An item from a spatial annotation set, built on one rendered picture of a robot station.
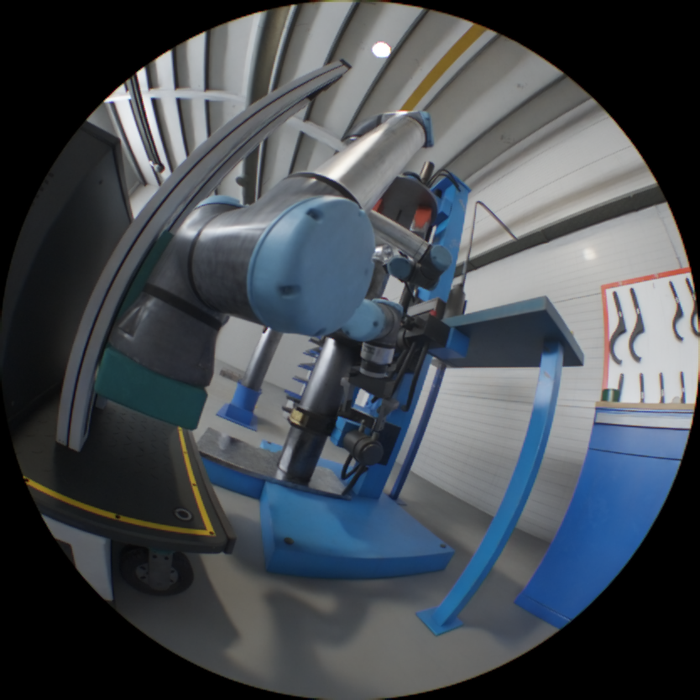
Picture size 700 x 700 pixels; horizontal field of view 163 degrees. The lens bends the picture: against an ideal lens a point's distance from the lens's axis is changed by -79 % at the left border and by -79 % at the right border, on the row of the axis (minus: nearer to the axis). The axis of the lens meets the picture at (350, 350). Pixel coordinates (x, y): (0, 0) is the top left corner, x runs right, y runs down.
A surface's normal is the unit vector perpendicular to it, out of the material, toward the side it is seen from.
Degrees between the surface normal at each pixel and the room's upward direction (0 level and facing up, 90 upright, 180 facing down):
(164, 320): 70
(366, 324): 115
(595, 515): 90
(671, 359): 90
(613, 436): 90
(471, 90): 173
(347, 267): 95
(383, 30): 173
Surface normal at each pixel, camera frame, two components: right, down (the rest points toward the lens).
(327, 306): 0.84, 0.33
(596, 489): -0.86, -0.40
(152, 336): 0.57, -0.31
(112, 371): 0.67, 0.11
